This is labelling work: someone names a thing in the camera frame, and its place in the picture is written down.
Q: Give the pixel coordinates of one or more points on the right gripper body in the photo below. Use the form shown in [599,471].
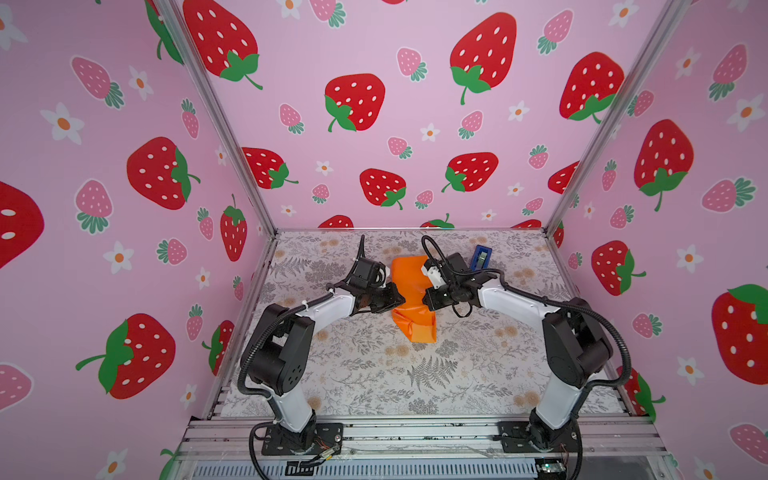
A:
[442,296]

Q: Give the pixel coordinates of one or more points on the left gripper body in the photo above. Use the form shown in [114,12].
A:
[380,298]

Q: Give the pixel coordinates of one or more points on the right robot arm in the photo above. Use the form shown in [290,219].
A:
[576,345]

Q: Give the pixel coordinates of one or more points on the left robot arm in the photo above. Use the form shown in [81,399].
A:
[276,355]

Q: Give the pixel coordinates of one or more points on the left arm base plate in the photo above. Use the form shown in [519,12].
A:
[314,440]

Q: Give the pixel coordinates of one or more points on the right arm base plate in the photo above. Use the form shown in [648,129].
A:
[534,437]

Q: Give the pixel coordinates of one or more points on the aluminium front rail frame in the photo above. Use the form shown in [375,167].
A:
[431,447]

